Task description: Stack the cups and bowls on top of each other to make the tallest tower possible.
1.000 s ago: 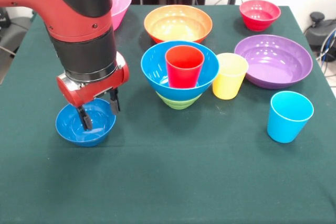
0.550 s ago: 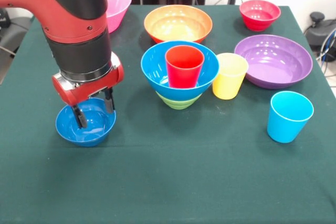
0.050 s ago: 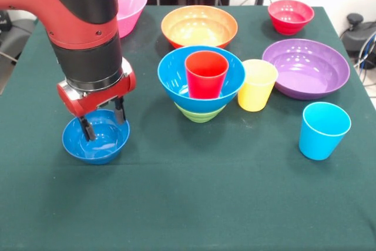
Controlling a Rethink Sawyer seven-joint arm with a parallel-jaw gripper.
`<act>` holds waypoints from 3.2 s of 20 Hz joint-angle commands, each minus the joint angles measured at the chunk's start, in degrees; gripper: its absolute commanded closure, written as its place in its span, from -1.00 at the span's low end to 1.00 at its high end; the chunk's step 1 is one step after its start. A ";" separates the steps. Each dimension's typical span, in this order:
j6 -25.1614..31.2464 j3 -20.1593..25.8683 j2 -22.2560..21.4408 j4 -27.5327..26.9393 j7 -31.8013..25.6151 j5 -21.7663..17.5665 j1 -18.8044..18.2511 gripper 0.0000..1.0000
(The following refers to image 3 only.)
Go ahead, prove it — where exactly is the orange bowl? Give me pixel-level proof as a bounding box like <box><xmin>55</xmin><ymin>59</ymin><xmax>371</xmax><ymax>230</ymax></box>
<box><xmin>160</xmin><ymin>5</ymin><xmax>239</xmax><ymax>49</ymax></box>

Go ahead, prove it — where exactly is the small crimson bowl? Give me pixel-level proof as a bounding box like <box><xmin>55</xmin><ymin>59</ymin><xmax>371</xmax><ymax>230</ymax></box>
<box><xmin>267</xmin><ymin>0</ymin><xmax>315</xmax><ymax>36</ymax></box>

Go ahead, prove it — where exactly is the light blue cup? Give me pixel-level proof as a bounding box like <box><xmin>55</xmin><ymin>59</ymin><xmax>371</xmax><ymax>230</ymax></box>
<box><xmin>298</xmin><ymin>102</ymin><xmax>352</xmax><ymax>161</ymax></box>

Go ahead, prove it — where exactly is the large pink bowl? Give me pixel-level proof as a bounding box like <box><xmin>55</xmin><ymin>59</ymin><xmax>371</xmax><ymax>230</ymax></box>
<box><xmin>113</xmin><ymin>0</ymin><xmax>149</xmax><ymax>39</ymax></box>

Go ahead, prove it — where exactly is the dark green tablecloth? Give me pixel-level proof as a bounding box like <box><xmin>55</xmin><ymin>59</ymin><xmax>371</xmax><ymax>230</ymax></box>
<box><xmin>0</xmin><ymin>4</ymin><xmax>376</xmax><ymax>251</ymax></box>

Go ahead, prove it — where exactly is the small dark blue bowl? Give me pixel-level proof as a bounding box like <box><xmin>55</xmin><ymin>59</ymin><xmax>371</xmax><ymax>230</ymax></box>
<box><xmin>62</xmin><ymin>109</ymin><xmax>130</xmax><ymax>165</ymax></box>

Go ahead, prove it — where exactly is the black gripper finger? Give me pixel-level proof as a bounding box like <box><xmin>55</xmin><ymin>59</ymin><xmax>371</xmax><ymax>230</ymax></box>
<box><xmin>78</xmin><ymin>115</ymin><xmax>96</xmax><ymax>142</ymax></box>
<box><xmin>113</xmin><ymin>96</ymin><xmax>127</xmax><ymax>125</ymax></box>

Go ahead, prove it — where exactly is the yellow cup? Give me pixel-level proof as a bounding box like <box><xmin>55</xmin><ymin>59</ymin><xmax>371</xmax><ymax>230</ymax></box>
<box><xmin>237</xmin><ymin>59</ymin><xmax>279</xmax><ymax>112</ymax></box>

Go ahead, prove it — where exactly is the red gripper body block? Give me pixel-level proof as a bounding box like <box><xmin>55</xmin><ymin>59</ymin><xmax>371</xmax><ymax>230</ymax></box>
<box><xmin>56</xmin><ymin>62</ymin><xmax>137</xmax><ymax>118</ymax></box>

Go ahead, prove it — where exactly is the large light blue bowl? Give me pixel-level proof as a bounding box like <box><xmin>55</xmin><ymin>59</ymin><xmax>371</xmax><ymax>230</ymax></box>
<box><xmin>157</xmin><ymin>45</ymin><xmax>246</xmax><ymax>113</ymax></box>

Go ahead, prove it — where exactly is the green bowl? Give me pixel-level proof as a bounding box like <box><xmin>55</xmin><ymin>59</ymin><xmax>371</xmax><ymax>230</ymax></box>
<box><xmin>173</xmin><ymin>101</ymin><xmax>227</xmax><ymax>123</ymax></box>

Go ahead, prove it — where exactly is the red cup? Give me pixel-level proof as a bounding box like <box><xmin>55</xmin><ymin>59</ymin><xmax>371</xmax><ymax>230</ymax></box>
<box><xmin>184</xmin><ymin>51</ymin><xmax>230</xmax><ymax>99</ymax></box>

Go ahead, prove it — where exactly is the purple bowl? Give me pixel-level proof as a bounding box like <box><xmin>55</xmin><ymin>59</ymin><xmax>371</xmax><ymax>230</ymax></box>
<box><xmin>261</xmin><ymin>38</ymin><xmax>351</xmax><ymax>101</ymax></box>

